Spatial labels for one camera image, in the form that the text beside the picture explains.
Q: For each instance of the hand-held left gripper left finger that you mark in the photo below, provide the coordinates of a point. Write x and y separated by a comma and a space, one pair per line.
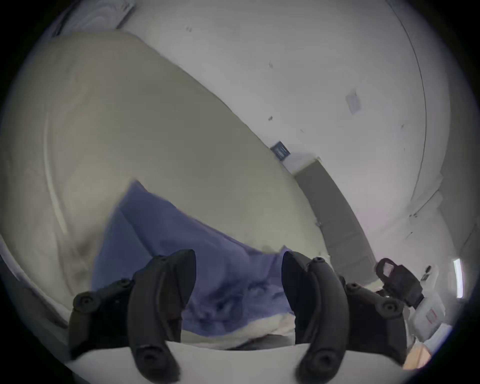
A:
153, 300

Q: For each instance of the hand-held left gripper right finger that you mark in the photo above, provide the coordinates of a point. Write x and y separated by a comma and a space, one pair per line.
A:
322, 300

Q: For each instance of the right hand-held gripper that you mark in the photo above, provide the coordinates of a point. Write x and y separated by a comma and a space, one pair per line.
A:
429, 315

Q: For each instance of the blue shirt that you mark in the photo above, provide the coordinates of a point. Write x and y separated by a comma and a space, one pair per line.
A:
225, 277

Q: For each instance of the grey door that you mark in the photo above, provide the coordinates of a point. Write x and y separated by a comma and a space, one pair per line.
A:
333, 213

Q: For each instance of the bed with beige sheet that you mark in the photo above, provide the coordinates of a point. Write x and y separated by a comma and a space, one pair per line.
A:
150, 131

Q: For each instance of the dark wall plate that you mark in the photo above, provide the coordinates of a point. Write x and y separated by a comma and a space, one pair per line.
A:
280, 150

